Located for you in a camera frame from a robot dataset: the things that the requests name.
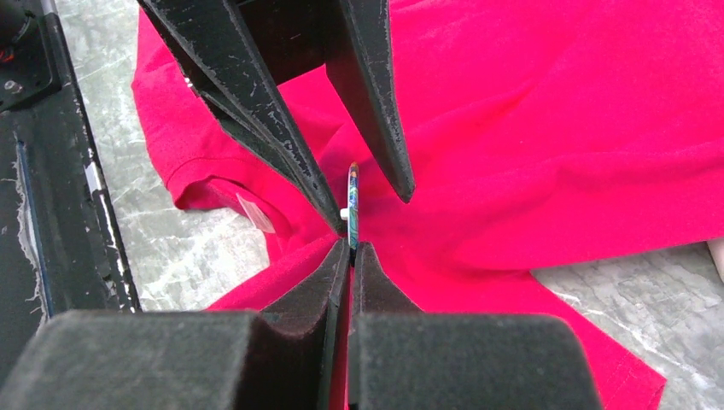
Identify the white garment neck label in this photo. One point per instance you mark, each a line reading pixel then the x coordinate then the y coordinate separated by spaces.
pixel 257 217

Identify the red t-shirt garment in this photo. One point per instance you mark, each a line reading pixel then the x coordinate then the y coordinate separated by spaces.
pixel 541 133

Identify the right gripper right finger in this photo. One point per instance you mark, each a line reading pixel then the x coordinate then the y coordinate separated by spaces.
pixel 402 358

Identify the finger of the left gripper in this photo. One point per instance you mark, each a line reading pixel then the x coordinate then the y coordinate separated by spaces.
pixel 358 63
pixel 216 52

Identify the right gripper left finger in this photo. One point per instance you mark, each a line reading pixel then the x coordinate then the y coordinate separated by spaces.
pixel 285 356

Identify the right white jointed PVC pole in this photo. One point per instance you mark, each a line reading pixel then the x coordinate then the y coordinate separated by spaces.
pixel 716 250

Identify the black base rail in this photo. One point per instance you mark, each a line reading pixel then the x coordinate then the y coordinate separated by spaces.
pixel 61 247

